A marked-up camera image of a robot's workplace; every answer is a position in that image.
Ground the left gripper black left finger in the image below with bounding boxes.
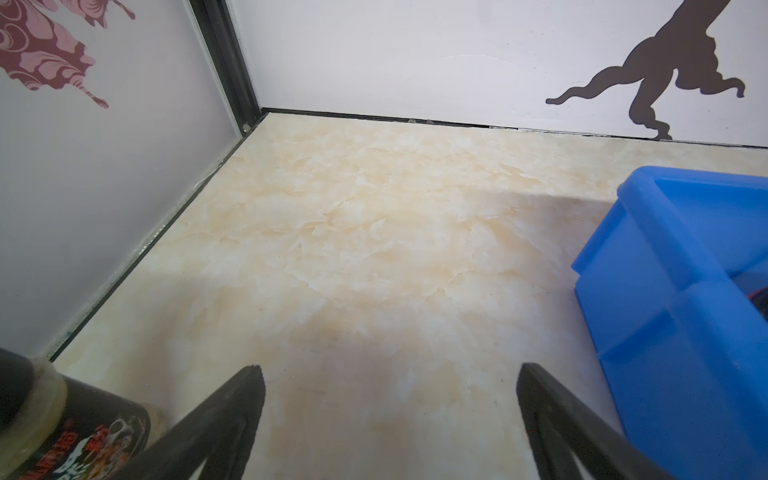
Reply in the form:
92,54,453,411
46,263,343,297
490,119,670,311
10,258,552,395
111,365,266,480

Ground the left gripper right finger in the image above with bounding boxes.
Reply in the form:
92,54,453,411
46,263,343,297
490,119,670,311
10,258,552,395
516,363,672,479

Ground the blue plastic bin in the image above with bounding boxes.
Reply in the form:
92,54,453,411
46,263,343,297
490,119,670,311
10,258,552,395
573,167,767,479

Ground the small dark spice jar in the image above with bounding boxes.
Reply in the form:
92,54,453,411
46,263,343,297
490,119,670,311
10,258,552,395
1,349,166,479

